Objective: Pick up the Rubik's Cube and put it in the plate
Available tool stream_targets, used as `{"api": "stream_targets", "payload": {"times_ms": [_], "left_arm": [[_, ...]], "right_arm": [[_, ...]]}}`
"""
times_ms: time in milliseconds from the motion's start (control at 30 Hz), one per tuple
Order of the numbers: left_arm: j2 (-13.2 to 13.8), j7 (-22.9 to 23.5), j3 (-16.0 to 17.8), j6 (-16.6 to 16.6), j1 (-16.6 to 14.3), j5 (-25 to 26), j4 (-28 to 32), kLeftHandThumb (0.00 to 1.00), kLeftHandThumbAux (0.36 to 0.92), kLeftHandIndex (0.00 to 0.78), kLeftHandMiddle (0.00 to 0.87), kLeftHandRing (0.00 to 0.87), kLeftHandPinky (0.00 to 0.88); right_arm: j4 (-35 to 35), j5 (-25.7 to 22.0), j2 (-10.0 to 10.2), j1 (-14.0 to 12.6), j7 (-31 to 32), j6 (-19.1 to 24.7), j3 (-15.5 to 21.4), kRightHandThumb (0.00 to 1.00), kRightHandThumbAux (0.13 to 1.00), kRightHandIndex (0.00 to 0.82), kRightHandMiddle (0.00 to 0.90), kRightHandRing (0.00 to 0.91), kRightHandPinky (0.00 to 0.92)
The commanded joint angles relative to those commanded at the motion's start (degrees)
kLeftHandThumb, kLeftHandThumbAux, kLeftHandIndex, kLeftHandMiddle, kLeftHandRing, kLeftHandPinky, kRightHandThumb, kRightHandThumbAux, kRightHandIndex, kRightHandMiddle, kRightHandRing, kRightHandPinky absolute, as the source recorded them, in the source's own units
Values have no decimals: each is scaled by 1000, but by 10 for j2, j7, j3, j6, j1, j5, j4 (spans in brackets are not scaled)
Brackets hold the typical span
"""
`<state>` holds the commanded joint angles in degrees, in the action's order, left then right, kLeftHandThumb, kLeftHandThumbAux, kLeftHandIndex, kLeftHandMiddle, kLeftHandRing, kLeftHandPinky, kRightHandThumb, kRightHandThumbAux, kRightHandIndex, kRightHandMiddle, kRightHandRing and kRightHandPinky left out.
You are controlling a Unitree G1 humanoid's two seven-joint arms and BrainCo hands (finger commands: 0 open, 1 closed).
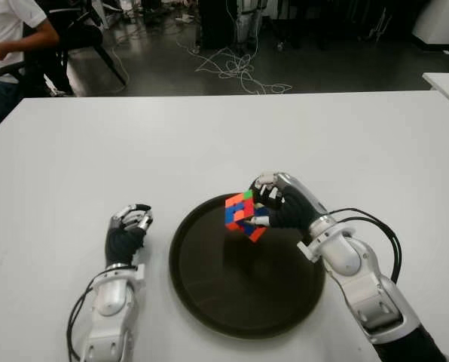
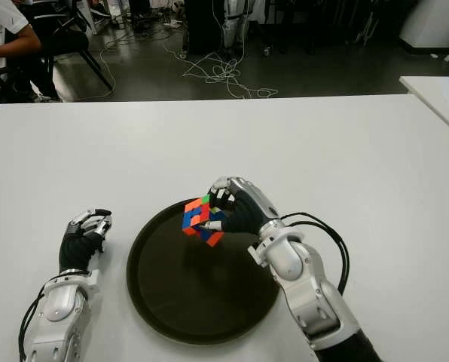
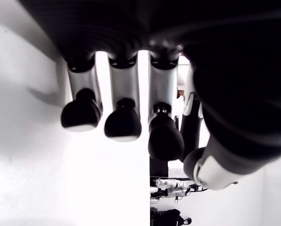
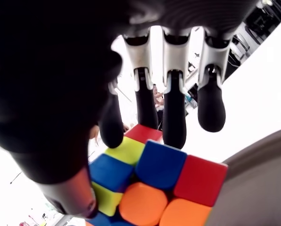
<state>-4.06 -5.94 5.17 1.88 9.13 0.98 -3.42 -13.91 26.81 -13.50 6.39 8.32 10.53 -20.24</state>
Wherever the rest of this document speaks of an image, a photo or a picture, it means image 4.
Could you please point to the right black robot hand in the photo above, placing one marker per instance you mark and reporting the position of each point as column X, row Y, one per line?
column 48, row 82

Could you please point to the multicoloured Rubik's cube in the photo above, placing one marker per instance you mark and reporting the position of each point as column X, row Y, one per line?
column 159, row 183

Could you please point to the dark brown round plate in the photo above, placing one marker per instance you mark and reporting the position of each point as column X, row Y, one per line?
column 256, row 183

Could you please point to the person in white shirt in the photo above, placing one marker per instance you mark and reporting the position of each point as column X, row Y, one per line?
column 157, row 95

